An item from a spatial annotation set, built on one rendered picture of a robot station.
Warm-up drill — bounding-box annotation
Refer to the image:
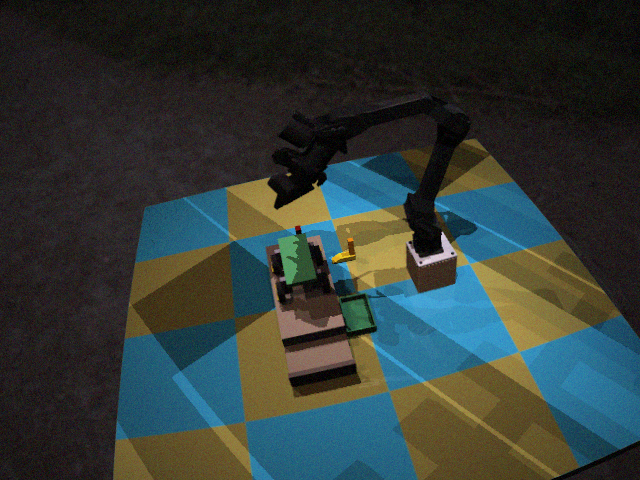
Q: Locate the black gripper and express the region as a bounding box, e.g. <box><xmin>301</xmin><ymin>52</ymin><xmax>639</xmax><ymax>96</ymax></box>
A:
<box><xmin>268</xmin><ymin>150</ymin><xmax>328</xmax><ymax>210</ymax></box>

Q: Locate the tan sloped ramp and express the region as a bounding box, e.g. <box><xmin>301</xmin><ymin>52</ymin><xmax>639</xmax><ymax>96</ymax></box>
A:
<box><xmin>265</xmin><ymin>235</ymin><xmax>357</xmax><ymax>387</ymax></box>

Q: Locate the green trolley with black wheels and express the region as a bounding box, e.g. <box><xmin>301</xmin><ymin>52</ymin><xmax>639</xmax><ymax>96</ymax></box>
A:
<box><xmin>270</xmin><ymin>233</ymin><xmax>332</xmax><ymax>303</ymax></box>

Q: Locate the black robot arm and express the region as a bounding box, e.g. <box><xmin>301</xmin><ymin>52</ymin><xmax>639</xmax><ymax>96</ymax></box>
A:
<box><xmin>272</xmin><ymin>90</ymin><xmax>471</xmax><ymax>258</ymax></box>

